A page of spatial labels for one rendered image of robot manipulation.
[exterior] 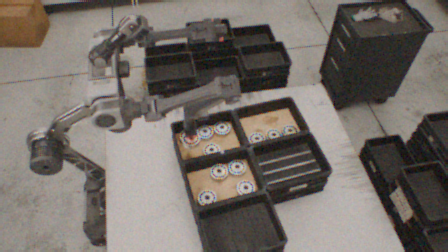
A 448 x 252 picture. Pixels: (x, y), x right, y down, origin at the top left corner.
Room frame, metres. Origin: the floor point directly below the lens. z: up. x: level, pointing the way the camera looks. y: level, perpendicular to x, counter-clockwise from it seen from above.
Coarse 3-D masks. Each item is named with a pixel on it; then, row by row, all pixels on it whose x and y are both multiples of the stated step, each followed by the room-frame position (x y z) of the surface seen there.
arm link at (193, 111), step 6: (234, 96) 1.07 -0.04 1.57; (198, 102) 1.19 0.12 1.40; (204, 102) 1.16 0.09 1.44; (210, 102) 1.14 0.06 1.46; (216, 102) 1.13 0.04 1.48; (228, 102) 1.07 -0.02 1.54; (234, 102) 1.08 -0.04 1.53; (186, 108) 1.23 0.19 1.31; (192, 108) 1.20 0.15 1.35; (198, 108) 1.17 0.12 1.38; (204, 108) 1.15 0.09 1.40; (210, 108) 1.16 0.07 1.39; (186, 114) 1.21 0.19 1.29; (192, 114) 1.18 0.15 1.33; (198, 114) 1.18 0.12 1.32; (186, 120) 1.20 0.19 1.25
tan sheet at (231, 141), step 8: (232, 128) 1.49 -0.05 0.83; (176, 136) 1.41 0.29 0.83; (216, 136) 1.42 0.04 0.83; (232, 136) 1.43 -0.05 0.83; (200, 144) 1.36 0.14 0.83; (224, 144) 1.37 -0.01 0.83; (232, 144) 1.37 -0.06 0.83; (184, 152) 1.30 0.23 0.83; (192, 152) 1.30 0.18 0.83; (200, 152) 1.30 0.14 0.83
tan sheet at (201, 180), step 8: (208, 168) 1.19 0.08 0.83; (248, 168) 1.20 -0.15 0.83; (192, 176) 1.13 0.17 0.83; (200, 176) 1.13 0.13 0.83; (208, 176) 1.13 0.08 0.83; (248, 176) 1.14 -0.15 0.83; (192, 184) 1.08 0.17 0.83; (200, 184) 1.08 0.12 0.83; (208, 184) 1.08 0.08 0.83; (216, 184) 1.08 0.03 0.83; (224, 184) 1.09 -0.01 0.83; (232, 184) 1.09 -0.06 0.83; (192, 192) 1.03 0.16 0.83; (200, 192) 1.03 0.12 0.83; (216, 192) 1.03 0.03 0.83; (224, 192) 1.03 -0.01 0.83; (232, 192) 1.04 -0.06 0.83
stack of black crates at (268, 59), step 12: (240, 48) 2.55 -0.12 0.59; (252, 48) 2.60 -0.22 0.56; (264, 48) 2.62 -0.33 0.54; (276, 48) 2.65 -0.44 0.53; (240, 60) 2.49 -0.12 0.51; (252, 60) 2.52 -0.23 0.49; (264, 60) 2.52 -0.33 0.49; (276, 60) 2.53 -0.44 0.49; (288, 60) 2.44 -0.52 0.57; (252, 72) 2.32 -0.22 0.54; (264, 72) 2.33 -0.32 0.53; (276, 72) 2.36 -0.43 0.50; (288, 72) 2.38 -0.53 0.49; (252, 84) 2.32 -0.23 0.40; (264, 84) 2.34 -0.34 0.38; (276, 84) 2.36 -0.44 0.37
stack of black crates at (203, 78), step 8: (232, 56) 2.57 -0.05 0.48; (200, 64) 2.50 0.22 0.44; (208, 64) 2.51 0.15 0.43; (216, 64) 2.53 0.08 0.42; (224, 64) 2.55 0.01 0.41; (232, 64) 2.56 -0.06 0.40; (200, 72) 2.46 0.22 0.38; (208, 72) 2.47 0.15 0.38; (216, 72) 2.47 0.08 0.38; (224, 72) 2.47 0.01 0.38; (232, 72) 2.48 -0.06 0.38; (240, 72) 2.38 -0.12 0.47; (200, 80) 2.36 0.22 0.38; (208, 80) 2.37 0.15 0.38; (240, 80) 2.28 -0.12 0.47; (240, 88) 2.29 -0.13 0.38
